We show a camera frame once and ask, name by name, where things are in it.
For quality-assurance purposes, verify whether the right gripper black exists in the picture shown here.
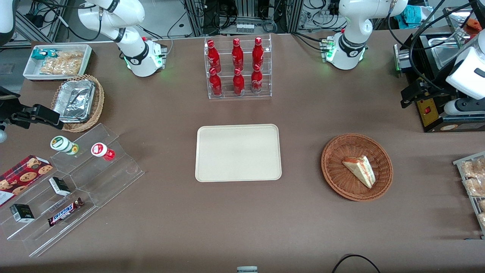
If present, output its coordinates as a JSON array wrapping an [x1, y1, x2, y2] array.
[[0, 86, 64, 130]]

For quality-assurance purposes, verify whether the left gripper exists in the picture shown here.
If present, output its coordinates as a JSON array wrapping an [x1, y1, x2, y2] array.
[[401, 76, 455, 109]]

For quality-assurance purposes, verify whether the triangular sandwich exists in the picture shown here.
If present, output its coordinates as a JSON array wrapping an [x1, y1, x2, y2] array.
[[342, 155, 376, 189]]

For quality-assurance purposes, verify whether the aluminium foil tray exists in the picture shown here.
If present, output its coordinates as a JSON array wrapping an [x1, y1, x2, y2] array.
[[53, 79, 95, 123]]

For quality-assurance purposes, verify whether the oval tan wicker basket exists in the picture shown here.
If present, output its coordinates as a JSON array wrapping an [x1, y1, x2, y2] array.
[[51, 74, 105, 133]]

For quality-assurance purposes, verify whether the round brown wicker basket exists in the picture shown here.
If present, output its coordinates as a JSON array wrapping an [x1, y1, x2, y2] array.
[[321, 133, 394, 202]]

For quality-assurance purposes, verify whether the beige plastic tray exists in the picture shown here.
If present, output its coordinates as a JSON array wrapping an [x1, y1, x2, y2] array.
[[195, 124, 282, 183]]

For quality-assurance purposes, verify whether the black food warmer case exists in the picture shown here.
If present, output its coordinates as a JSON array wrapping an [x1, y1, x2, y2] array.
[[393, 7, 485, 133]]

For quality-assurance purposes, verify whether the green lid yogurt cup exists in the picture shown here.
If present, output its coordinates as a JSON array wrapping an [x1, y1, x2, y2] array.
[[50, 135, 80, 155]]

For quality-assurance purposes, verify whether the white rectangular snack bin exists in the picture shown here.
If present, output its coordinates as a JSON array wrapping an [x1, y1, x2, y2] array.
[[23, 44, 93, 82]]

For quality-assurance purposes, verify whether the clear bag of crackers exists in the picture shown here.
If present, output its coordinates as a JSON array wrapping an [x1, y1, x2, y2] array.
[[39, 51, 84, 75]]

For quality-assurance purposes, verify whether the teal snack packet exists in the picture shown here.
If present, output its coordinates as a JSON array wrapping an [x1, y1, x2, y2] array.
[[31, 49, 58, 60]]

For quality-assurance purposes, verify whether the red lid yogurt cup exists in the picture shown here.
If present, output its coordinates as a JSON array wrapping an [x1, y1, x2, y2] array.
[[91, 142, 116, 162]]

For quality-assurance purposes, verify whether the red cookie box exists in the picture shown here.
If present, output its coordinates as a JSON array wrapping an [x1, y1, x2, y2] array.
[[0, 155, 54, 207]]

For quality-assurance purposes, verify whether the small black box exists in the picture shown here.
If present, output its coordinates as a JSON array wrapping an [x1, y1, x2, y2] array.
[[48, 176, 72, 196], [9, 204, 35, 223]]

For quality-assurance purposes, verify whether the teal plastic bag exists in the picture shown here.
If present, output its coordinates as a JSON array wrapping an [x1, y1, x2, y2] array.
[[394, 5, 433, 29]]

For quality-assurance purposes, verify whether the clear acrylic stepped display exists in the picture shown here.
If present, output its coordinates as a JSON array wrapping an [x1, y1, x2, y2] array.
[[0, 123, 145, 258]]

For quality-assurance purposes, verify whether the bagged fried snack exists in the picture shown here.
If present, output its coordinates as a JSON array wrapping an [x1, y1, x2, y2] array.
[[463, 177, 485, 197], [460, 158, 485, 179]]

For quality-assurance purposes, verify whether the Snickers chocolate bar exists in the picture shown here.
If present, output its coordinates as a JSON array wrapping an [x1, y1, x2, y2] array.
[[47, 198, 84, 227]]

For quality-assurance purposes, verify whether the red cola bottle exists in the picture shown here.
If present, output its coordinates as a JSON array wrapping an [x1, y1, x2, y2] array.
[[207, 40, 222, 73], [252, 37, 264, 69], [232, 67, 246, 96], [232, 38, 244, 71], [209, 67, 223, 96], [250, 64, 263, 94]]

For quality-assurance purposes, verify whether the clear acrylic bottle rack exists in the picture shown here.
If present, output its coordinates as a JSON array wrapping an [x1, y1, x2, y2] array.
[[204, 34, 272, 100]]

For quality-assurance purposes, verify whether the metal wire snack tray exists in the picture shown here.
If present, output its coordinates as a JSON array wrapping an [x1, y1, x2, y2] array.
[[452, 151, 485, 239]]

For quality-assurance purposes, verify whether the black cable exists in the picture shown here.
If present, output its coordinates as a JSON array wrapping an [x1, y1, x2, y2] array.
[[331, 254, 382, 273]]

